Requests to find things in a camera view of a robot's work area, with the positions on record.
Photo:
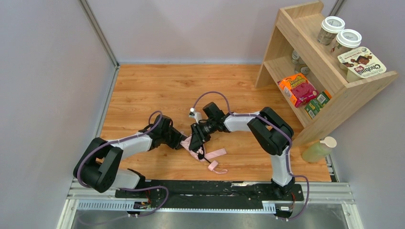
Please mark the wooden shelf rack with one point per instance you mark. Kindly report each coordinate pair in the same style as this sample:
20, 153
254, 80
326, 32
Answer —
296, 29

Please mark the right paper coffee cup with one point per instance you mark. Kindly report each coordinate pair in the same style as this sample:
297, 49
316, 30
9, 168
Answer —
346, 40

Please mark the left paper coffee cup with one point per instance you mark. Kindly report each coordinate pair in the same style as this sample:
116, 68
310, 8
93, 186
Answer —
330, 27

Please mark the yellow-green juice bottle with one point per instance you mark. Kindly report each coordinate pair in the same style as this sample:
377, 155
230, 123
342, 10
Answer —
319, 150

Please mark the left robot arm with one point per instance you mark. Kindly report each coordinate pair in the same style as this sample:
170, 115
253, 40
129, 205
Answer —
98, 168

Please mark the paper coffee cup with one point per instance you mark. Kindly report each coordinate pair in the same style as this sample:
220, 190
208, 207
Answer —
330, 27
346, 40

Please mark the glass jar on shelf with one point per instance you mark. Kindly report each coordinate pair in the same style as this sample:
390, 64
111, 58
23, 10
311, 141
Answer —
300, 65

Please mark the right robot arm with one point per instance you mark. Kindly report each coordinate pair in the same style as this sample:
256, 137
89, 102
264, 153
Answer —
272, 133

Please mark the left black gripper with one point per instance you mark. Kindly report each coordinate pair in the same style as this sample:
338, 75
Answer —
176, 141

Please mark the orange pink snack box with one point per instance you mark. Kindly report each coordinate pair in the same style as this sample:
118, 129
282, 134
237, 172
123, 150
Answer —
298, 89

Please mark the Chobani flip yogurt pack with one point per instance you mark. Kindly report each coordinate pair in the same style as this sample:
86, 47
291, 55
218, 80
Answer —
360, 63

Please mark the green snack box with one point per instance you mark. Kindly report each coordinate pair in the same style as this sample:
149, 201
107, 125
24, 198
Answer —
314, 106

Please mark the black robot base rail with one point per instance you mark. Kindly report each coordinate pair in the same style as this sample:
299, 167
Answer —
202, 196

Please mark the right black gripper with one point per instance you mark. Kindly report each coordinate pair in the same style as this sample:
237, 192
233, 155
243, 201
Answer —
196, 136

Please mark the pink folding umbrella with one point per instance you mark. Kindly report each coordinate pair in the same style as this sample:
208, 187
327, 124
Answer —
202, 156

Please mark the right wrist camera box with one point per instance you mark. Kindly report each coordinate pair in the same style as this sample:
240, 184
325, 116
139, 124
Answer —
195, 115

